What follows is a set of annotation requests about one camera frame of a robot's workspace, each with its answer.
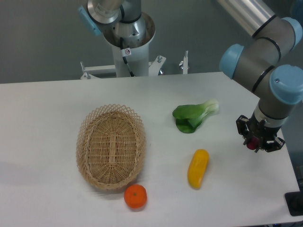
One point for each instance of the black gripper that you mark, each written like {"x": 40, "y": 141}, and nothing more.
{"x": 261, "y": 127}

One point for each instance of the dark red sweet potato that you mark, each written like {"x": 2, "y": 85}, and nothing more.
{"x": 252, "y": 144}

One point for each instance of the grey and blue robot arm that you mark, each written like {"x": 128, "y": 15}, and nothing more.
{"x": 279, "y": 88}

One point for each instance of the yellow squash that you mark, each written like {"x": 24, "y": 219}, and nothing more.
{"x": 197, "y": 168}

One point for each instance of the black device at table corner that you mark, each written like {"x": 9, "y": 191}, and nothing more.
{"x": 294, "y": 202}

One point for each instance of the green bok choy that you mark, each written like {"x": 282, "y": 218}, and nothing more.
{"x": 189, "y": 117}

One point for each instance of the orange tangerine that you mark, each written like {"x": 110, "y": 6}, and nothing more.
{"x": 135, "y": 196}

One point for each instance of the oval wicker basket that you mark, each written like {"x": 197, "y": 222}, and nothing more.
{"x": 110, "y": 148}

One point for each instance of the white metal base frame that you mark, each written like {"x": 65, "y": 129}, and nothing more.
{"x": 99, "y": 69}

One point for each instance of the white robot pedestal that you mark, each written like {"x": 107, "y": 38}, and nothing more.
{"x": 130, "y": 46}

